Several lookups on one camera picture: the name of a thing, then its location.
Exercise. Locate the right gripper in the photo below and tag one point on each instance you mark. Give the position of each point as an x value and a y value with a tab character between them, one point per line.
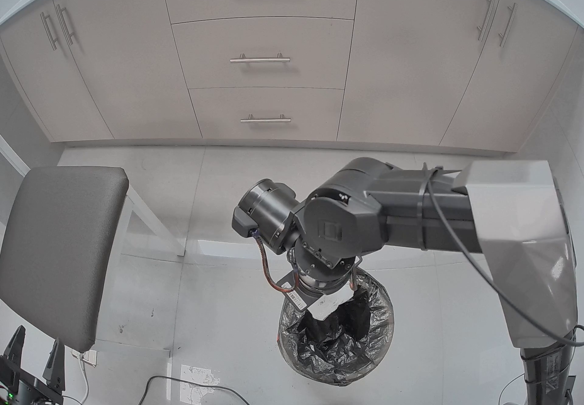
306	290

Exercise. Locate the beige cabinet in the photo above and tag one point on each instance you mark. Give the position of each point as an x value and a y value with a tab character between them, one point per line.
273	29

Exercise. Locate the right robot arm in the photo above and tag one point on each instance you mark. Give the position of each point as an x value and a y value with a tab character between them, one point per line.
410	211

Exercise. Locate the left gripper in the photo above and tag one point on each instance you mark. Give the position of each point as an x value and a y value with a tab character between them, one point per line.
23	389

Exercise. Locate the white paper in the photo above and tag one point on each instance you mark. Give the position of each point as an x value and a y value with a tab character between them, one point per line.
328	305

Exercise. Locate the grey chair with white frame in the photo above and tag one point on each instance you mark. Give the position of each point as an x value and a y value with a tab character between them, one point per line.
59	248

